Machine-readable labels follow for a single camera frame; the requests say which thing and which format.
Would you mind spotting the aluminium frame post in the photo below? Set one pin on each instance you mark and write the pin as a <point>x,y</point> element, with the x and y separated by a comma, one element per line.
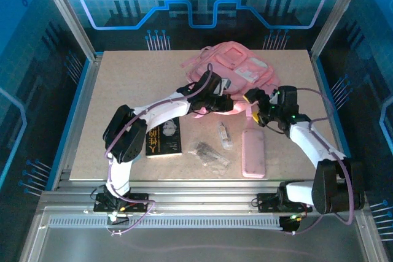
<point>337,13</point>
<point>66,13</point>

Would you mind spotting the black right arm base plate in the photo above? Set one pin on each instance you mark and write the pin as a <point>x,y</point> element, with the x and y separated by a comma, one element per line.
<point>267,202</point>

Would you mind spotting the pink pencil case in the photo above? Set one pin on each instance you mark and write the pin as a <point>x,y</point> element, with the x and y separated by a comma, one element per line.
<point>253,154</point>

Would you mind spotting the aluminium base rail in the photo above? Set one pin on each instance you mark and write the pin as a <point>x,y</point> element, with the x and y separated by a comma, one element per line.
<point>199,197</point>

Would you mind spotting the grey metal tray panel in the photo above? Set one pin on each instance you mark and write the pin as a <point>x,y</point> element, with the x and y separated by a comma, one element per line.
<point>199,243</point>

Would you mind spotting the black paperback book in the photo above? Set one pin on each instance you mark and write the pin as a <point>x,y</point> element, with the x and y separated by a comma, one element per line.
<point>164,139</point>

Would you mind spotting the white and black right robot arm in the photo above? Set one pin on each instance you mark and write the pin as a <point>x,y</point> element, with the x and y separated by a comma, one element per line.
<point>307,142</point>

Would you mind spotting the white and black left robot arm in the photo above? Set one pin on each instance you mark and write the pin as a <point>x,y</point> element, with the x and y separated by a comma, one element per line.
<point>165,111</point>

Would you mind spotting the pink student backpack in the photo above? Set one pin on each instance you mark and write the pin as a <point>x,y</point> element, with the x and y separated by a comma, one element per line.
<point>239,71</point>

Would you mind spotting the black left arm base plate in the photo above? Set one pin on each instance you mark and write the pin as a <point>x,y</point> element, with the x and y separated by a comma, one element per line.
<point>139,199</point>

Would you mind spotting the aluminium side rail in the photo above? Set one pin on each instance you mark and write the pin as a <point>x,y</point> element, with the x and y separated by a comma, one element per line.
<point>87,96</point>

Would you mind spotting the black controller box with lights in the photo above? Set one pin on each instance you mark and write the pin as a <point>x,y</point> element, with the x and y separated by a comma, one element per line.
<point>288,225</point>

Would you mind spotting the small clear glue bottle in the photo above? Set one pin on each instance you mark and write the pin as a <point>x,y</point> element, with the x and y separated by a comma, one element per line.
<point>225,136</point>

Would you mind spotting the clear plastic bag of pens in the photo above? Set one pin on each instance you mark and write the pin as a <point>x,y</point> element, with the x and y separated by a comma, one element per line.
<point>208,156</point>

